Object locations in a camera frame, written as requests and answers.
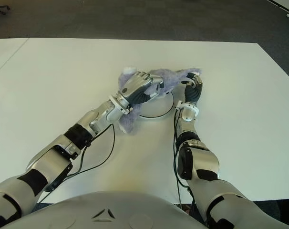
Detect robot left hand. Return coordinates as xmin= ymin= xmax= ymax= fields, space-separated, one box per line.
xmin=115 ymin=71 xmax=165 ymax=112

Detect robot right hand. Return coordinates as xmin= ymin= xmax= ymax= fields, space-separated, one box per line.
xmin=181 ymin=72 xmax=204 ymax=104

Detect white plate black rim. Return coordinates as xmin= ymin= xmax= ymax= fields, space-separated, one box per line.
xmin=137 ymin=91 xmax=175 ymax=119

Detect purple plush doll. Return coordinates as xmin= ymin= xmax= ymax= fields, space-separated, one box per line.
xmin=117 ymin=66 xmax=203 ymax=135

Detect silver robot torso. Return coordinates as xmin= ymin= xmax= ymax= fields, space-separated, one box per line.
xmin=6 ymin=190 xmax=212 ymax=229

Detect white board edge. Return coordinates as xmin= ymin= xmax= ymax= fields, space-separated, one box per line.
xmin=266 ymin=0 xmax=289 ymax=12

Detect black office chair base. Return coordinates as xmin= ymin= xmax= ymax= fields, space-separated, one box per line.
xmin=0 ymin=1 xmax=10 ymax=15

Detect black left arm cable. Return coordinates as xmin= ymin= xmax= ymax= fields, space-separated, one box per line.
xmin=37 ymin=124 xmax=116 ymax=203

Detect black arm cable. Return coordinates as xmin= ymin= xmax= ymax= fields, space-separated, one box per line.
xmin=173 ymin=108 xmax=197 ymax=208
xmin=37 ymin=124 xmax=116 ymax=203

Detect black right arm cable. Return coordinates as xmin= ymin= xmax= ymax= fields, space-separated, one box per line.
xmin=173 ymin=108 xmax=197 ymax=208

